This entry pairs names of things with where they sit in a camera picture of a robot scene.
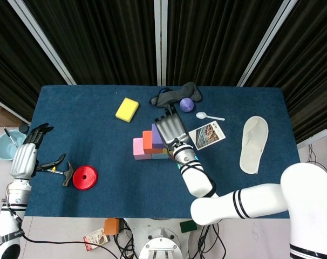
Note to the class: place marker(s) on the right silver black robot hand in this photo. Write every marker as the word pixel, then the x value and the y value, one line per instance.
pixel 171 130

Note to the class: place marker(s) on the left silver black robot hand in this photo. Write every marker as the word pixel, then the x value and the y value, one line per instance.
pixel 24 160

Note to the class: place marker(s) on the purple foam cube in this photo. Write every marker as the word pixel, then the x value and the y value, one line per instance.
pixel 156 140

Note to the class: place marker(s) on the orange foam cube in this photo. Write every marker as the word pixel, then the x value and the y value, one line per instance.
pixel 147 141

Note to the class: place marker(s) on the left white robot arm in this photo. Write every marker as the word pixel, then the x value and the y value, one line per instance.
pixel 7 224

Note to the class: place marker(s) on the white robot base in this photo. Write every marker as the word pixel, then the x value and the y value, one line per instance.
pixel 159 242

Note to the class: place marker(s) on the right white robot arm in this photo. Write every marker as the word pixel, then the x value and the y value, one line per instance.
pixel 249 205

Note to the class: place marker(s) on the light blue bowl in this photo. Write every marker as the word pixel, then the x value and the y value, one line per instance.
pixel 1 151

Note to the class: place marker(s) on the grey-blue foam cube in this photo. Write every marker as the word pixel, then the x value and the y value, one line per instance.
pixel 159 156

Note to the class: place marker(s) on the purple ball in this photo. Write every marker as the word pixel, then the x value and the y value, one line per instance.
pixel 186 105

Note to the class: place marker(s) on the black round cap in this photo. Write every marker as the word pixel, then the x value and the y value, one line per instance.
pixel 23 128

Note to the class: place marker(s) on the white plastic spoon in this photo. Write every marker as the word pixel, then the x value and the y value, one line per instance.
pixel 200 115

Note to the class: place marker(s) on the dark grey cloth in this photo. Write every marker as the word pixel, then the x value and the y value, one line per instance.
pixel 169 97

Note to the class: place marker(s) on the printed picture card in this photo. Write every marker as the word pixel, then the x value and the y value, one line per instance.
pixel 209 135

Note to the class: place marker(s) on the pink foam cube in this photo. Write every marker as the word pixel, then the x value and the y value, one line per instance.
pixel 137 148

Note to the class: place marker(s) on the yellow sponge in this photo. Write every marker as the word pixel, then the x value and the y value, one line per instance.
pixel 127 109

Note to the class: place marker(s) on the red disc with hole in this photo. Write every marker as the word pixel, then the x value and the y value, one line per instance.
pixel 80 180

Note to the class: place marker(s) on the blue table cover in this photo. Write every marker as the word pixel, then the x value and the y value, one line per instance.
pixel 125 189

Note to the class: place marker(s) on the white slipper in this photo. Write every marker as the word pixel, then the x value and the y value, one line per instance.
pixel 253 145

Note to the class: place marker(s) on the dark green box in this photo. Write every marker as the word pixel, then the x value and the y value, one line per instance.
pixel 186 228

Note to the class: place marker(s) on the dark brown curtain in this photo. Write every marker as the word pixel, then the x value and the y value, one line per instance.
pixel 309 67
pixel 17 54
pixel 212 40
pixel 98 40

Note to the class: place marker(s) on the printed paper packet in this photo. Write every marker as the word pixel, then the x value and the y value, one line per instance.
pixel 94 240

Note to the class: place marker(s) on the orange box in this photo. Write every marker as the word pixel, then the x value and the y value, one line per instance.
pixel 110 226

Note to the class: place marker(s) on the white frame post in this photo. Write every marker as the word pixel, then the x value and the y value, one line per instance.
pixel 42 40
pixel 268 43
pixel 160 40

